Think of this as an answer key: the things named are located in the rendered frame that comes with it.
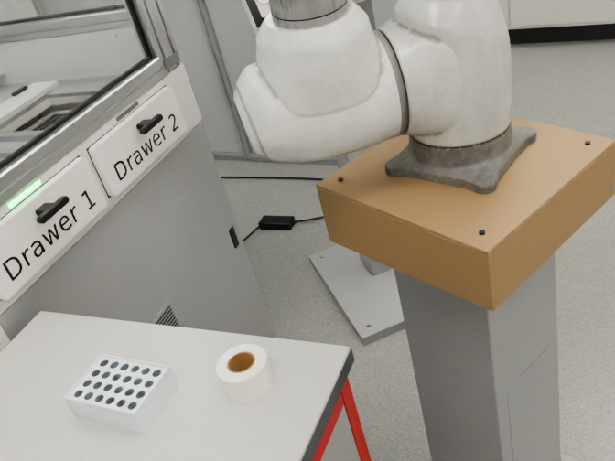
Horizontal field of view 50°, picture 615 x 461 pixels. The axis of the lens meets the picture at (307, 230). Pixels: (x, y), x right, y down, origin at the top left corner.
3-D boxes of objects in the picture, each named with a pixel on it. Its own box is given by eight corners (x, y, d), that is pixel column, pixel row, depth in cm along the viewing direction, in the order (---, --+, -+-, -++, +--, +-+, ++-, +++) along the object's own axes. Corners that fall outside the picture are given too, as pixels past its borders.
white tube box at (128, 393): (178, 384, 91) (169, 366, 89) (144, 433, 85) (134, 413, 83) (111, 371, 97) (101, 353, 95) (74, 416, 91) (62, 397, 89)
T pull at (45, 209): (70, 200, 116) (68, 194, 115) (43, 225, 111) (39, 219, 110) (56, 200, 117) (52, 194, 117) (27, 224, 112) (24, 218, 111)
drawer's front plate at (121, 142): (188, 129, 152) (171, 84, 147) (115, 198, 131) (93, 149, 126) (181, 129, 153) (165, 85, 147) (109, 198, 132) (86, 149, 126)
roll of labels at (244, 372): (228, 411, 85) (219, 390, 83) (221, 374, 91) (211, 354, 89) (279, 391, 86) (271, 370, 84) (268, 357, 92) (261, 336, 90)
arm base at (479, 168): (549, 124, 107) (549, 92, 103) (490, 196, 94) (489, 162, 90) (447, 112, 117) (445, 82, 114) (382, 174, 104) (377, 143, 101)
